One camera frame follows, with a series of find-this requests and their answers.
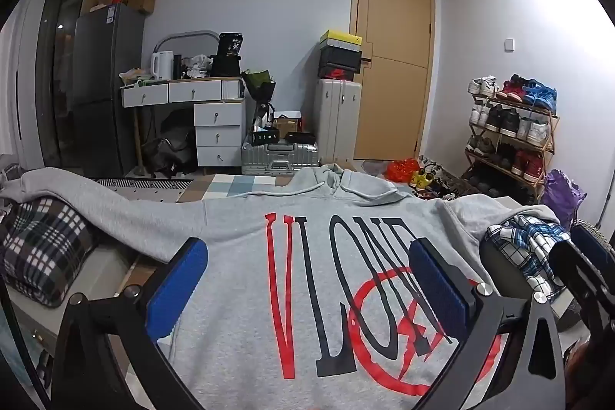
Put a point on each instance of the wooden shoe rack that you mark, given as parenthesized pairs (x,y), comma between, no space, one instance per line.
(552,124)

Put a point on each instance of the white wardrobe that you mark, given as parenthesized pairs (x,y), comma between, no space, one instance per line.
(29,54)

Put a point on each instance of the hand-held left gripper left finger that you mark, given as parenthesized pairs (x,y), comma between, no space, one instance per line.
(178,290)

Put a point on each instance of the purple plastic bag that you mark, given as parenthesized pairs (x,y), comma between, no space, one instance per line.
(559,194)

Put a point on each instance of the white desk with drawers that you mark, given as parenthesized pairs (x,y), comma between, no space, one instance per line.
(216,114)

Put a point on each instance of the pile of floor shoes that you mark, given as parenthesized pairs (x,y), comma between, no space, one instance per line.
(447,184)

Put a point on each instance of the blue and brown checked blanket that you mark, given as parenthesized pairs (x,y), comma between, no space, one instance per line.
(240,186)

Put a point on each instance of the black and white plaid pillow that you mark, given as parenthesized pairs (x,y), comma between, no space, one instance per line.
(43,246)

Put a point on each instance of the yellow shoes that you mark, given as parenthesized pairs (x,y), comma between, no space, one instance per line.
(418,179)

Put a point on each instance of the dark glass wardrobe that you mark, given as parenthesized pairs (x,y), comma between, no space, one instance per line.
(57,54)

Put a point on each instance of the white light switch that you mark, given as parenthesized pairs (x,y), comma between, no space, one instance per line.
(509,44)

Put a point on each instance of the rows of shoes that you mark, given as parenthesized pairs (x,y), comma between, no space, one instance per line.
(509,122)

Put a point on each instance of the grey arched mirror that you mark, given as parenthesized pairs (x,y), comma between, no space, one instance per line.
(187,35)

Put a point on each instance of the white electric kettle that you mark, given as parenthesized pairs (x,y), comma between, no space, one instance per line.
(162,65)

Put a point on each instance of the grey hoodie with red print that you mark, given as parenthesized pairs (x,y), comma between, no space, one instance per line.
(240,246)

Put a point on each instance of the dark wrapped flower bouquet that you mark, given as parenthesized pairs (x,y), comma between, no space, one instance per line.
(259,86)

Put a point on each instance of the black box with lights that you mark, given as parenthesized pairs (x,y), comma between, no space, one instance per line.
(265,136)

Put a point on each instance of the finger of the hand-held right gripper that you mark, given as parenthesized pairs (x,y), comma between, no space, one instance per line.
(574,266)
(593,242)

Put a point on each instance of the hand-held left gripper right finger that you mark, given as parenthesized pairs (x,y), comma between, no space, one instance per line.
(442,290)

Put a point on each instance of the black and white patterned rug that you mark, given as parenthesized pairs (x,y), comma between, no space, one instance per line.
(144,184)

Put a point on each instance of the orange plastic bag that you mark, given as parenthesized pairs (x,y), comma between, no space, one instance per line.
(402,170)

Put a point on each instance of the grey door mat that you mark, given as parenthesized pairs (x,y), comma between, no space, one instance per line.
(374,166)

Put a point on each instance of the dark grey fridge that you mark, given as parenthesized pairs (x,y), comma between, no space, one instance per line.
(105,69)

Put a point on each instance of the black printed bag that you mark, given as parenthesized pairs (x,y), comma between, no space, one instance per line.
(228,54)

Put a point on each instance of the blue and white plaid shirt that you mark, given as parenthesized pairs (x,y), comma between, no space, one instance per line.
(521,237)

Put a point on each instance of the silver aluminium suitcase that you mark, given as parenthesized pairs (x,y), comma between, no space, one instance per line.
(278,158)

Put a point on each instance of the small brown cardboard box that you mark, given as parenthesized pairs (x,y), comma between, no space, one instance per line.
(286,126)

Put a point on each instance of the yellow shoe box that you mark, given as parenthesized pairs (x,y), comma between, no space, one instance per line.
(341,39)

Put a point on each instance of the flat black box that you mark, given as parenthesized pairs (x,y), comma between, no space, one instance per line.
(300,137)

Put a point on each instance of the wooden door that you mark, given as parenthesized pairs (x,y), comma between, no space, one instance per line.
(394,54)

